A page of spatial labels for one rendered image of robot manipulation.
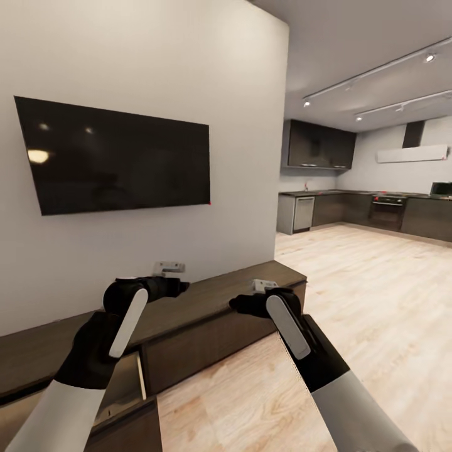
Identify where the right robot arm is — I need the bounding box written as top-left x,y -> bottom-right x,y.
229,279 -> 419,452

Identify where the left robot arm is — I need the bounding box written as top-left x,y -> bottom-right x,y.
5,261 -> 191,452

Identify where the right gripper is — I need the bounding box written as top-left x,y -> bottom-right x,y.
229,294 -> 262,318

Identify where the pillar candle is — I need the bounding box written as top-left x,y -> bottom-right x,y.
97,404 -> 123,424

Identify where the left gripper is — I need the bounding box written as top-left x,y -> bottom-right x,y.
149,277 -> 191,300

